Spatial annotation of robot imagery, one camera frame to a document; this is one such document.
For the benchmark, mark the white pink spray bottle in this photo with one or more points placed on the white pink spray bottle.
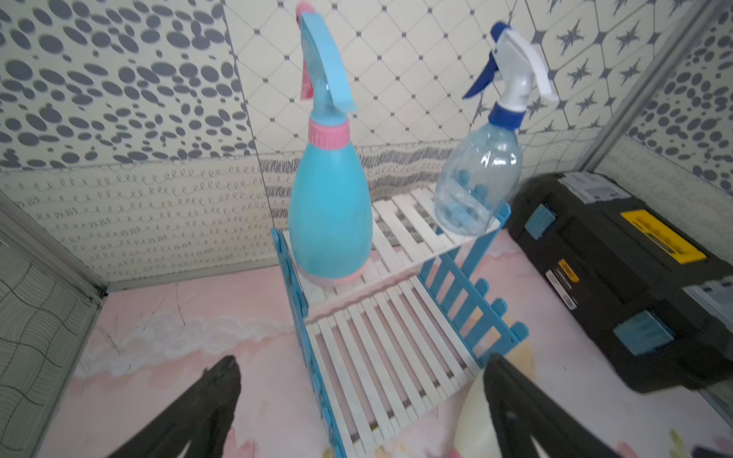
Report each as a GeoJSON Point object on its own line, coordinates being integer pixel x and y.
{"type": "Point", "coordinates": [475, 436]}

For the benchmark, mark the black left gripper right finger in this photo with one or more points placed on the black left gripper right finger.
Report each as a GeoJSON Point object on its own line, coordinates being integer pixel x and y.
{"type": "Point", "coordinates": [526, 420]}

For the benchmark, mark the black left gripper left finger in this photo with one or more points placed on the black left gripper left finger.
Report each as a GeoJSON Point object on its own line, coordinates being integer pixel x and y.
{"type": "Point", "coordinates": [197, 423]}

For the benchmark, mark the black yellow toolbox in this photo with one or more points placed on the black yellow toolbox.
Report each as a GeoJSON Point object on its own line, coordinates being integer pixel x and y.
{"type": "Point", "coordinates": [655, 302]}

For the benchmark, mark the teal pink spray bottle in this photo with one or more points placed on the teal pink spray bottle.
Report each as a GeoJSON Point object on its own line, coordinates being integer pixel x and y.
{"type": "Point", "coordinates": [330, 214]}

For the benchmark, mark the blue white slatted shelf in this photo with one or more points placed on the blue white slatted shelf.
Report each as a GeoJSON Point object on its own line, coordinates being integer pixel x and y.
{"type": "Point", "coordinates": [411, 330]}

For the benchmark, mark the clear blue-capped spray bottle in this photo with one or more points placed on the clear blue-capped spray bottle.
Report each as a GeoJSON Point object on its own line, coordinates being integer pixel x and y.
{"type": "Point", "coordinates": [484, 168]}

